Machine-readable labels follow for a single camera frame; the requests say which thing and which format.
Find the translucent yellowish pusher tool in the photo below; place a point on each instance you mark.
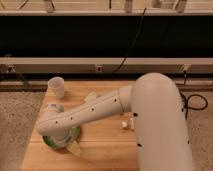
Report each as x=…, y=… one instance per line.
x=74, y=148

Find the green ceramic bowl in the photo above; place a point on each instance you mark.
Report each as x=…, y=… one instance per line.
x=76, y=133

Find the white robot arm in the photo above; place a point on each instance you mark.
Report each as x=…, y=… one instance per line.
x=154, y=100

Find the white plastic bottle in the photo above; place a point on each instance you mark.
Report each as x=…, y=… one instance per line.
x=129, y=124

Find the white plastic cup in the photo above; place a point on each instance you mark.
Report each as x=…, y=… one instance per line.
x=56, y=85

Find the white wall outlet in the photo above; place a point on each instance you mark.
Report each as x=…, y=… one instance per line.
x=99, y=68

